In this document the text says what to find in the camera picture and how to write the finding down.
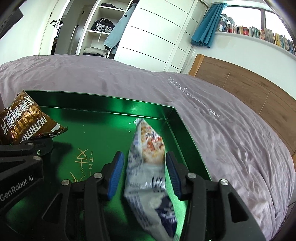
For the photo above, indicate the purple bed sheet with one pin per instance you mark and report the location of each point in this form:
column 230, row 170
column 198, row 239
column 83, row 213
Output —
column 235, row 142

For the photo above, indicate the white blue peanut snack packet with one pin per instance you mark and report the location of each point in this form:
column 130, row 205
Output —
column 145, row 183

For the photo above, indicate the green metal tray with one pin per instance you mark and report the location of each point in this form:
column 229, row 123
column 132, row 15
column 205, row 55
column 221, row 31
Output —
column 97, row 127

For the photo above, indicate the teal curtain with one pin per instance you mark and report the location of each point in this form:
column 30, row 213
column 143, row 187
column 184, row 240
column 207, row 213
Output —
column 205, row 32

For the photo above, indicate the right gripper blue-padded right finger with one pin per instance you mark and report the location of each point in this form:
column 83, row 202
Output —
column 215, row 211

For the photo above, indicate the light blue hanging jacket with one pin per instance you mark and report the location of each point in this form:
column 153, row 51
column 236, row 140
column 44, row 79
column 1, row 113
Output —
column 115, row 36

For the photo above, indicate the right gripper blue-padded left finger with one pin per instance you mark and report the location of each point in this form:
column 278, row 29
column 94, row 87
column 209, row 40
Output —
column 77, row 208

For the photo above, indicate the white door with black handle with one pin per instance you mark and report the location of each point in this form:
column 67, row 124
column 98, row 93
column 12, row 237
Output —
column 52, row 26

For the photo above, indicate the brown nutrition snack packet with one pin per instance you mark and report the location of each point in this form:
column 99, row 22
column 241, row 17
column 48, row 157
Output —
column 23, row 120

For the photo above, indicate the folded white linens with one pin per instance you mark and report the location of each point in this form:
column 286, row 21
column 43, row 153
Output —
column 95, row 52

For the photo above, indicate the white wardrobe with shelves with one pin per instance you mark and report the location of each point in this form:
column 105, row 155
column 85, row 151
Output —
column 157, row 36

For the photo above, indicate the folded dark clothes pile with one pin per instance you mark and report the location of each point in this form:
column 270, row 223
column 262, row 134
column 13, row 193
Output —
column 103, row 25

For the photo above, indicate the row of books on shelf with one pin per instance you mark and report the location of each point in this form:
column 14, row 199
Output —
column 227, row 25

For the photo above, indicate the wooden headboard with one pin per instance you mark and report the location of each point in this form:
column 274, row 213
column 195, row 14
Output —
column 268, row 100

